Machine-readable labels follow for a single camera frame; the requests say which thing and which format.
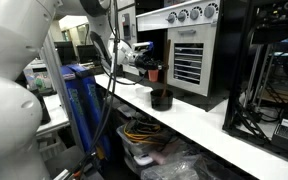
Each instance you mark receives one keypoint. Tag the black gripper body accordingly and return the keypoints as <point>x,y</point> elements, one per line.
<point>145,62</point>

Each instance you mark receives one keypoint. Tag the orange plastic cup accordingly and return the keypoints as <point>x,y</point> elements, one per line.
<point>153,76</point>

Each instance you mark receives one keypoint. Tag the wooden spoon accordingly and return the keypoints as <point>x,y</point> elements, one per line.
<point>168,50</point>

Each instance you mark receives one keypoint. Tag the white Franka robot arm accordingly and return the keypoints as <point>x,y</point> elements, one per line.
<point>10,66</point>

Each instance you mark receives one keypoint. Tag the black mug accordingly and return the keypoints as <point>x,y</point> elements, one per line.
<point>161,101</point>

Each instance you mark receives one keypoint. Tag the white bowl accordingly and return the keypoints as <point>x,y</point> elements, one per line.
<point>142,93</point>

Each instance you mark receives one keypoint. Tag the toy oven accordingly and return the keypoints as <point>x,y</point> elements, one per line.
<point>157,20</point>

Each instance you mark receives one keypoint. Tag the white toy oven door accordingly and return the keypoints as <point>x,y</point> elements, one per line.
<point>210,66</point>

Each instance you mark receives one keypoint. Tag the black computer monitor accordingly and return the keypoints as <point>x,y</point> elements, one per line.
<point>65,53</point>
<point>87,55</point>

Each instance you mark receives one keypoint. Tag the clear plastic storage bin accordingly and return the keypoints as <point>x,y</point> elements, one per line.
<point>134,146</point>

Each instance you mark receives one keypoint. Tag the pink soft item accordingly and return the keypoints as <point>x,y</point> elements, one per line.
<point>164,155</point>

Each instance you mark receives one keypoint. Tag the aluminium support pole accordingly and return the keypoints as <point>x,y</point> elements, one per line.
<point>59,86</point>

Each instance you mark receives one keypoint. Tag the clear plastic bag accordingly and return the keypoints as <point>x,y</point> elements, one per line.
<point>174,170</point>

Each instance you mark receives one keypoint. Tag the colourful printed box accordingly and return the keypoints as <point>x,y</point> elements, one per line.
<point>39,78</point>

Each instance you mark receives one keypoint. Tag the black tapered container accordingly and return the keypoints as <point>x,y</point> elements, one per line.
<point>45,113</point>

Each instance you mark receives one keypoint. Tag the metal clamp with orange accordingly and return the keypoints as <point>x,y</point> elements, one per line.
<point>67,174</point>

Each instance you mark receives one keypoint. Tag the black electronics box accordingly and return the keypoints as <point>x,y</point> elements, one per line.
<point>287,133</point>

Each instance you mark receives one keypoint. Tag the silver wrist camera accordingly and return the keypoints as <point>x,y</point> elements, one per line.
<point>140,46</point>

